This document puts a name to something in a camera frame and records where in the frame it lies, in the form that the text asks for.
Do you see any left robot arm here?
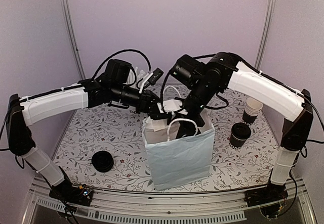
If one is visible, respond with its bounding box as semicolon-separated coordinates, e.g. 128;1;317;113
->
1;49;163;202

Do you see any light blue paper bag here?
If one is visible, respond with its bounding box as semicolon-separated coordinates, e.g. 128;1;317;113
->
142;110;215;191

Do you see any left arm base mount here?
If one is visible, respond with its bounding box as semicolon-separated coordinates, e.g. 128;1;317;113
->
49;183;94;206

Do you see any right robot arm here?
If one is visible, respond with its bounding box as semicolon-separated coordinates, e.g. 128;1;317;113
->
169;52;318;202

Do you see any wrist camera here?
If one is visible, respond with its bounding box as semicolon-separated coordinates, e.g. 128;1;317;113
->
148;99;188;120
139;68;164;94

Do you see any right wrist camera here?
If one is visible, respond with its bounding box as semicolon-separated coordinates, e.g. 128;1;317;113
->
148;99;188;120

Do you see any stack of black lids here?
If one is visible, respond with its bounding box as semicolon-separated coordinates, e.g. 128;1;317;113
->
91;151;114;173

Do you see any single black cup lid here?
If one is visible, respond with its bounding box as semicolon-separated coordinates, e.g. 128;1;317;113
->
231;122;251;140

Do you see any front aluminium rail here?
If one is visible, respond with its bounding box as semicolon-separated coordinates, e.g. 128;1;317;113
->
24;185;316;223

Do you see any left aluminium frame post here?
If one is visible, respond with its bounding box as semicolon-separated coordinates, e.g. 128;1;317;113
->
60;0;86;79

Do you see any single black paper cup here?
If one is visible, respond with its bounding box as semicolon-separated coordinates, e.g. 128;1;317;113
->
229;134;247;149

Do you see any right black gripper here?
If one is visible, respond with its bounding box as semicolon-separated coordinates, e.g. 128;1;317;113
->
167;77;219;144

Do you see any stack of paper cups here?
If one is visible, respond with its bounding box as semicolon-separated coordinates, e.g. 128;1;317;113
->
242;97;263;126

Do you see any right aluminium frame post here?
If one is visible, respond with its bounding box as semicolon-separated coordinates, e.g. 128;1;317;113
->
255;0;276;70

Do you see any aluminium frame post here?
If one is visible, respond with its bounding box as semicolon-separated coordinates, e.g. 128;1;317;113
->
60;0;86;79
255;0;276;70

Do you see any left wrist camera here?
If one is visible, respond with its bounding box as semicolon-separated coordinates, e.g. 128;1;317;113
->
139;68;164;94

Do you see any floral table mat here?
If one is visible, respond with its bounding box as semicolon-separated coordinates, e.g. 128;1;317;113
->
54;90;279;192

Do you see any bundle of wrapped straws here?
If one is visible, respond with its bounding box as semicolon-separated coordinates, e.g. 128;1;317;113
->
126;67;147;88

